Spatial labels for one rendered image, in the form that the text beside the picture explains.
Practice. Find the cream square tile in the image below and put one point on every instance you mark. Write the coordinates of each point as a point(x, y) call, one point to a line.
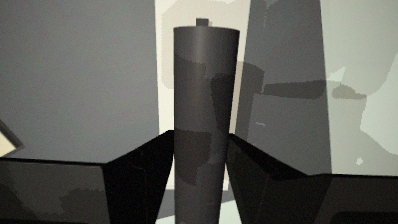
point(7, 143)

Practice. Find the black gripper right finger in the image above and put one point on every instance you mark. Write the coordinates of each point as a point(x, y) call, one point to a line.
point(268, 191)

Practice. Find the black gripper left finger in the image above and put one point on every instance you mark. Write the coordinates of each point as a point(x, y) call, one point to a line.
point(127, 190)

